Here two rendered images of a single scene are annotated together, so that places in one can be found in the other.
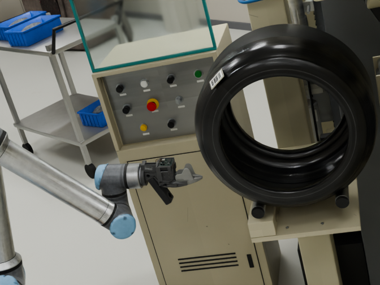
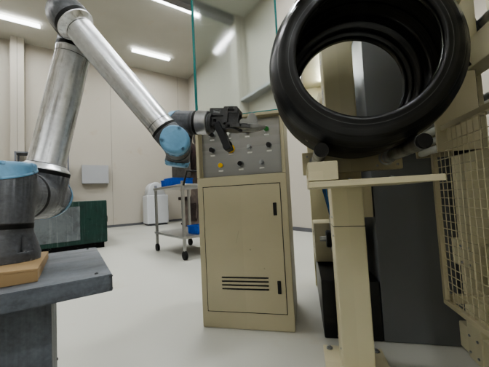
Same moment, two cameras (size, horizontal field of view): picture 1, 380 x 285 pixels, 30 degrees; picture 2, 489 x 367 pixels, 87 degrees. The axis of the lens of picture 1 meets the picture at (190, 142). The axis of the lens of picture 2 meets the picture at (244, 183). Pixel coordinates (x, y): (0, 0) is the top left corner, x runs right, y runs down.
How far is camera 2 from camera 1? 1.87 m
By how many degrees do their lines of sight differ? 27
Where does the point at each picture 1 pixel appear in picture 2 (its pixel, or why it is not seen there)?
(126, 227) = (178, 139)
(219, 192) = (265, 220)
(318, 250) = (354, 261)
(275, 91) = (332, 99)
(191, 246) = (234, 266)
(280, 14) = not seen: hidden behind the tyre
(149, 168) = (217, 111)
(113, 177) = (182, 115)
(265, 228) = (327, 169)
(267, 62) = not seen: outside the picture
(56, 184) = (118, 70)
